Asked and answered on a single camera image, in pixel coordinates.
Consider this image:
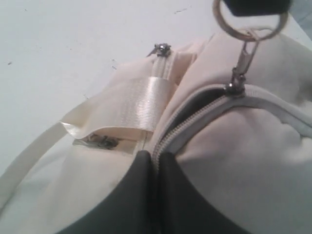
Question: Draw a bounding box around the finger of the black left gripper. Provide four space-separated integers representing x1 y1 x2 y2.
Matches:
223 0 293 17

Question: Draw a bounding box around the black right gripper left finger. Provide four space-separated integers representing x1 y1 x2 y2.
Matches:
60 151 156 234

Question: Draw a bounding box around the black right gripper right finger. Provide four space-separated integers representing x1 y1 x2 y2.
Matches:
157 153 248 234

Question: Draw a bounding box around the metal key ring zipper pull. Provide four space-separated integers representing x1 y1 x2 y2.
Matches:
213 0 289 97

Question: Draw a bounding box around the beige fabric duffel bag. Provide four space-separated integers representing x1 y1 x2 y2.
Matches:
0 33 312 234

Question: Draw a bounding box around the side pocket zipper pull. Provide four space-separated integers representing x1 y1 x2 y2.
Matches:
147 43 171 58

